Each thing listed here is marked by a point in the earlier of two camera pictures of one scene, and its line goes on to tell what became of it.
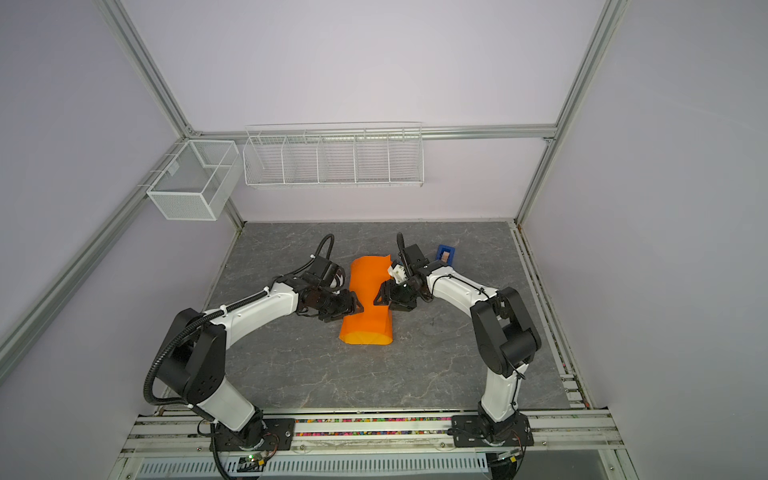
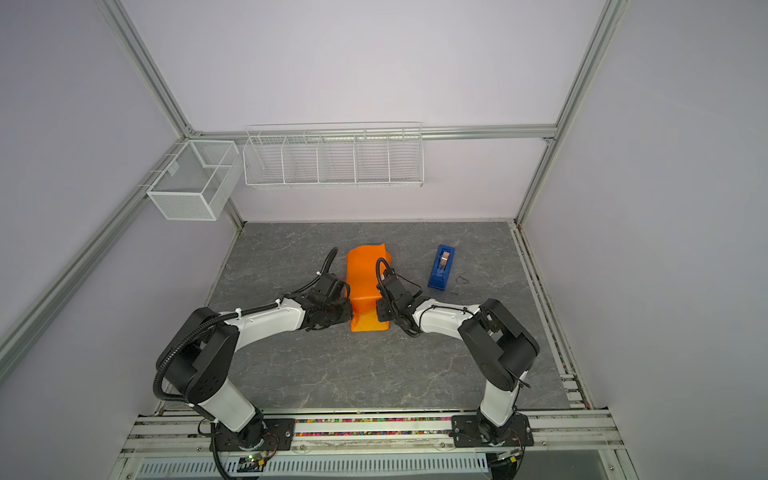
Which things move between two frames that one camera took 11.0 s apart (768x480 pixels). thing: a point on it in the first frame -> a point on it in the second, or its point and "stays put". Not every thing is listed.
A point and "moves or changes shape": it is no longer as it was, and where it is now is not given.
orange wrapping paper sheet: x=373 y=325 moves or changes shape
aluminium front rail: x=174 y=437 stays put
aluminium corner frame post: x=126 y=30 stays put
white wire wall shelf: x=333 y=154 stays put
